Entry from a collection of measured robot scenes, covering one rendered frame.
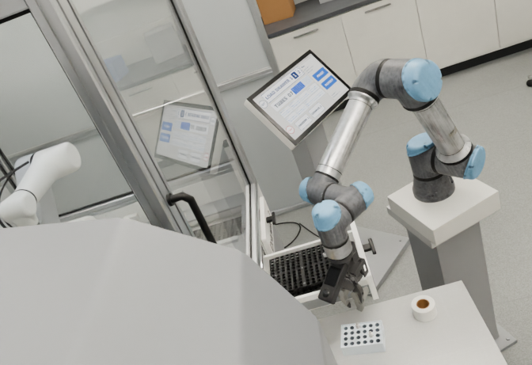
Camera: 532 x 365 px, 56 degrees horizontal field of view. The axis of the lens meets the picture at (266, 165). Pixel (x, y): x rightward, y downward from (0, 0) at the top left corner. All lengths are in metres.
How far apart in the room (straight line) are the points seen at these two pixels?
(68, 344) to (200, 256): 0.18
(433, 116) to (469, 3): 3.14
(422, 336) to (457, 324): 0.11
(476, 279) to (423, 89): 0.99
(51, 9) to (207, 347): 0.59
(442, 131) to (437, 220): 0.36
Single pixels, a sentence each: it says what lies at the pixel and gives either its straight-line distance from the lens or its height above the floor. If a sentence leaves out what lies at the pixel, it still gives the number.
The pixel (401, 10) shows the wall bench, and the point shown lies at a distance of 4.49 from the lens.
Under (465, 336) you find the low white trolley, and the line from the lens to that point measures 1.59.
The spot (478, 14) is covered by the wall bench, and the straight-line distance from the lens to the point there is 4.71.
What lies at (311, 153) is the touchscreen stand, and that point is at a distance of 2.53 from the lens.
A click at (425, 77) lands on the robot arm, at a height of 1.41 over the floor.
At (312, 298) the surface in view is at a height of 0.88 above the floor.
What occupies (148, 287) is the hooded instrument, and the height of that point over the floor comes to 1.71.
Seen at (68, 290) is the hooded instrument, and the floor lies 1.74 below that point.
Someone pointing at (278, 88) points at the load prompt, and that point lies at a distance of 2.40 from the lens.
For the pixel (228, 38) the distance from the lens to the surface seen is 3.05.
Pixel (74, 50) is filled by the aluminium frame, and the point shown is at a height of 1.87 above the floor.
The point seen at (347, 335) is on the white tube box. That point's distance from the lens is 1.60.
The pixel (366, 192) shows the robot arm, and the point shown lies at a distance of 1.38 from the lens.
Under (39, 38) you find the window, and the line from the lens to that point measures 0.92.
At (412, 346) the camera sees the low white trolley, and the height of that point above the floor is 0.76.
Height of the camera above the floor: 2.00
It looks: 28 degrees down
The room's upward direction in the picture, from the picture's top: 22 degrees counter-clockwise
